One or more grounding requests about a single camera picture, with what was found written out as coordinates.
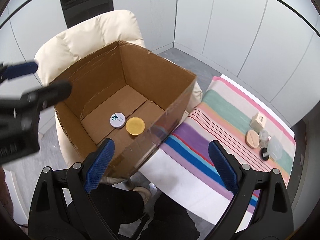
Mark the clear bottle with pink cap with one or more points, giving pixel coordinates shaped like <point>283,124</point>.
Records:
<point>264,136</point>

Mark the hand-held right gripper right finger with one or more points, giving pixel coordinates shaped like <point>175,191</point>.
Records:
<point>222,167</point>

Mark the translucent plastic storage box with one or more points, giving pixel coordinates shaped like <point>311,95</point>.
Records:
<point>276,148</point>

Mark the cream padded armchair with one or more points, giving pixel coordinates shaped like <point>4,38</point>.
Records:
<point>87,37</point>

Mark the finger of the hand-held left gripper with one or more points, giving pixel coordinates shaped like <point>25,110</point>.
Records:
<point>52,92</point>
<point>21,69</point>

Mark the striped colourful cloth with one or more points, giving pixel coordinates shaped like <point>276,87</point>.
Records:
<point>225,105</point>

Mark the small beige carton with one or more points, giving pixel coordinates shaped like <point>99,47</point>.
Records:
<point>257,121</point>

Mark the yellow round lid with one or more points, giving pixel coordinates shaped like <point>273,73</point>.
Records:
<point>135,126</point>

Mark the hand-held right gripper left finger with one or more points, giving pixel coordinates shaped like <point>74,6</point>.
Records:
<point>100,165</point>

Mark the white round jar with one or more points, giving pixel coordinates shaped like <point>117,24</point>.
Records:
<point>117,120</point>

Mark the person's beige shoe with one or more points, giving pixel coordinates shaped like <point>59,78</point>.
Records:
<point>142,192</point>

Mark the brown cardboard box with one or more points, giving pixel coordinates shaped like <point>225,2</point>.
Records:
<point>150,75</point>

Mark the person's legs in black pants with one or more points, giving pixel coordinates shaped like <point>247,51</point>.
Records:
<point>120,210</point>

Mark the small black round compact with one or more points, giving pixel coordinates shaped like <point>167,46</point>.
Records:
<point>265,154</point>

